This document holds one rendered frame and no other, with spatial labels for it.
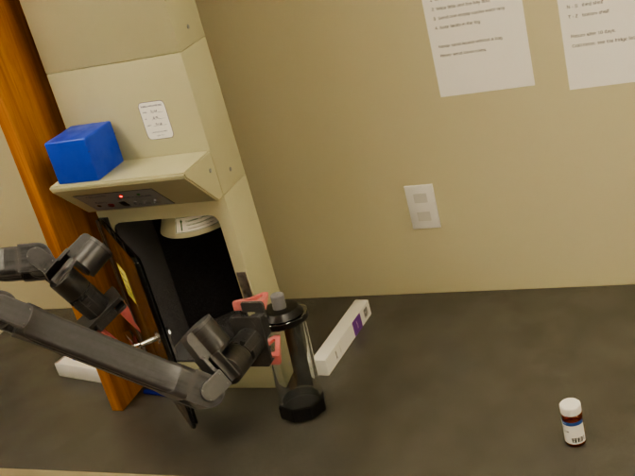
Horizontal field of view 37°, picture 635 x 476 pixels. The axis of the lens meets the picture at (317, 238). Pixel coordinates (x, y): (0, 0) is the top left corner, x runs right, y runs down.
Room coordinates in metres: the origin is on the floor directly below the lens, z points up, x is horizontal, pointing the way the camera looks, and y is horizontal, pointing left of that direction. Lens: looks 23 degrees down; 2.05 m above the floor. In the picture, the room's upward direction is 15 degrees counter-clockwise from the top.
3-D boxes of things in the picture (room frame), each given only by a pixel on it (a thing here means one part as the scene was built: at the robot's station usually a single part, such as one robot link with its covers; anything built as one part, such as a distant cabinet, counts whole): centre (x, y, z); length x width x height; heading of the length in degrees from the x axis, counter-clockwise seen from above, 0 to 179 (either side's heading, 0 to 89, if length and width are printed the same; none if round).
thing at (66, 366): (2.16, 0.62, 0.96); 0.16 x 0.12 x 0.04; 52
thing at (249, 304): (1.64, 0.15, 1.23); 0.09 x 0.07 x 0.07; 153
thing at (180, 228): (1.98, 0.24, 1.34); 0.18 x 0.18 x 0.05
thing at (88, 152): (1.88, 0.41, 1.55); 0.10 x 0.10 x 0.09; 64
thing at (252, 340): (1.58, 0.18, 1.20); 0.07 x 0.07 x 0.10; 63
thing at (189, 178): (1.84, 0.33, 1.46); 0.32 x 0.11 x 0.10; 64
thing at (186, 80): (2.01, 0.25, 1.32); 0.32 x 0.25 x 0.77; 64
